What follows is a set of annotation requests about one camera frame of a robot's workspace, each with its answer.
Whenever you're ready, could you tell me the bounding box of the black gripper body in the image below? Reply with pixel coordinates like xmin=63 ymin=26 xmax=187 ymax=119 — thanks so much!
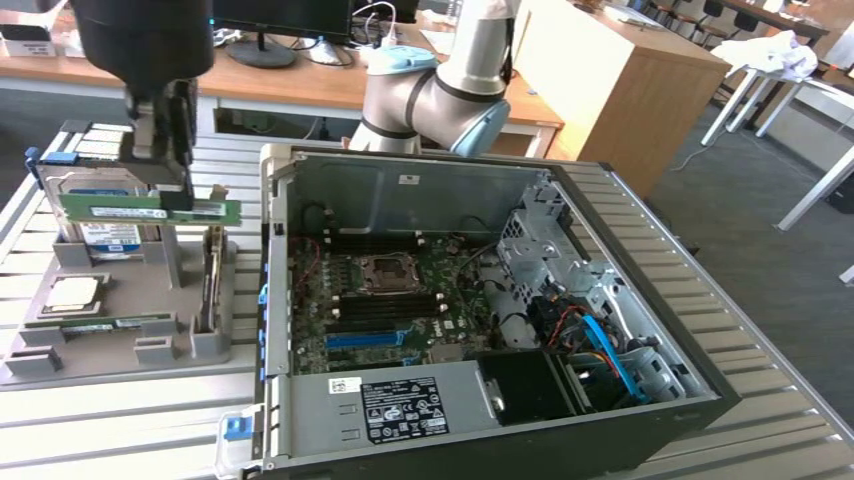
xmin=70 ymin=0 xmax=218 ymax=85

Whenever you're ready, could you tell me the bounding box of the metal CPU socket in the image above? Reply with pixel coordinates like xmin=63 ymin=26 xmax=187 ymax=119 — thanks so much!
xmin=351 ymin=254 xmax=422 ymax=295

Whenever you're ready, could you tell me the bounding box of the metal disk bay cage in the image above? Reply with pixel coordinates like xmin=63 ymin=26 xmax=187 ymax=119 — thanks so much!
xmin=494 ymin=180 xmax=706 ymax=404

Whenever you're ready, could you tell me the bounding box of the green RAM stick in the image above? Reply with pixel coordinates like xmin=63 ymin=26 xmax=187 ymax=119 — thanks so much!
xmin=58 ymin=191 xmax=245 ymax=222
xmin=25 ymin=312 xmax=177 ymax=332

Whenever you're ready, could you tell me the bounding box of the black computer monitor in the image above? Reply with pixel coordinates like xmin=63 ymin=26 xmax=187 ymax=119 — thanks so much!
xmin=209 ymin=0 xmax=357 ymax=69

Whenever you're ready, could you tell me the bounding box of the green motherboard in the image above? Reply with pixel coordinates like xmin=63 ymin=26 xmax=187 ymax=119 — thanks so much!
xmin=287 ymin=233 xmax=509 ymax=376

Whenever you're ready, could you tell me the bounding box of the blue case latch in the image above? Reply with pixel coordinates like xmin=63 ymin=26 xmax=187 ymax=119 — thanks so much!
xmin=219 ymin=413 xmax=253 ymax=442

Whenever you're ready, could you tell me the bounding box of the silver CPU chip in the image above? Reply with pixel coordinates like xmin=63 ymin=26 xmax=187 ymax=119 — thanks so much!
xmin=39 ymin=272 xmax=113 ymax=317

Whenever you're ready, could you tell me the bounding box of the white labelled box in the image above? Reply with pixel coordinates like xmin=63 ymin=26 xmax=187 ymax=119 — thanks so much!
xmin=0 ymin=21 xmax=77 ymax=59

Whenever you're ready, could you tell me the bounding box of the thin red wire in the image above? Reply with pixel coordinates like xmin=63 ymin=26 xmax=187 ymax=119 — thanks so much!
xmin=290 ymin=236 xmax=325 ymax=293

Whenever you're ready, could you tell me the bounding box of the grey power supply unit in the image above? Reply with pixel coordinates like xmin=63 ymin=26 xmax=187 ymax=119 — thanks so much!
xmin=266 ymin=360 xmax=504 ymax=451

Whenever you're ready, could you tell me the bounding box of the blue expansion slot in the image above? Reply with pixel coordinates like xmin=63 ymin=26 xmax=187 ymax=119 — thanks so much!
xmin=323 ymin=329 xmax=404 ymax=352

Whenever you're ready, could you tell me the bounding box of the crumpled white cloth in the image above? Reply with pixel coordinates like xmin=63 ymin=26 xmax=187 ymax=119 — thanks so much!
xmin=709 ymin=29 xmax=820 ymax=84

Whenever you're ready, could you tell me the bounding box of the wooden cabinet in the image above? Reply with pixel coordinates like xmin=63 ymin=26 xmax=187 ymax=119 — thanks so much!
xmin=508 ymin=0 xmax=734 ymax=187

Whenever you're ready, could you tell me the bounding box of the hard disk blue label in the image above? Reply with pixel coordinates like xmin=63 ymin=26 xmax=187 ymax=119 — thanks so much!
xmin=34 ymin=158 xmax=159 ymax=261

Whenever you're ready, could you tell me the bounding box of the blue flat data wire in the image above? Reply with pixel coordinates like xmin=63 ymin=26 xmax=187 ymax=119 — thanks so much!
xmin=578 ymin=313 xmax=650 ymax=407

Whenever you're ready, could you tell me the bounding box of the upright expansion card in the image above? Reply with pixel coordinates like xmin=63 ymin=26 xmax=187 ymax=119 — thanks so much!
xmin=198 ymin=183 xmax=233 ymax=333

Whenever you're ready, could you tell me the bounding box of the black RAM slot bank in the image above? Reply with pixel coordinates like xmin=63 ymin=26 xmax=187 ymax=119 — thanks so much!
xmin=323 ymin=228 xmax=430 ymax=252
xmin=333 ymin=293 xmax=450 ymax=322

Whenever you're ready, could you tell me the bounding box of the black open PC case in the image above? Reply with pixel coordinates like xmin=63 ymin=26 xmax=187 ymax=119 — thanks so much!
xmin=218 ymin=142 xmax=745 ymax=475

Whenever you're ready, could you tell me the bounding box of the dark wooden table with chairs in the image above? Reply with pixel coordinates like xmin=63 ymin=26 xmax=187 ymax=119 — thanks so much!
xmin=620 ymin=0 xmax=833 ymax=50

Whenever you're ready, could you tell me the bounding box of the white frame table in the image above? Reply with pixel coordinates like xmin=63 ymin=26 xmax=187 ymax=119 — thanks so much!
xmin=698 ymin=62 xmax=854 ymax=233

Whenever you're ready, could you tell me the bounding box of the long wooden desk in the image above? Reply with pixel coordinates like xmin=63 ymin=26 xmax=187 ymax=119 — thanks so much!
xmin=0 ymin=23 xmax=568 ymax=151

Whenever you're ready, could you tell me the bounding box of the grey parts rack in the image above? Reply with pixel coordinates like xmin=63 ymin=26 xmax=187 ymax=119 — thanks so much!
xmin=0 ymin=118 xmax=243 ymax=387

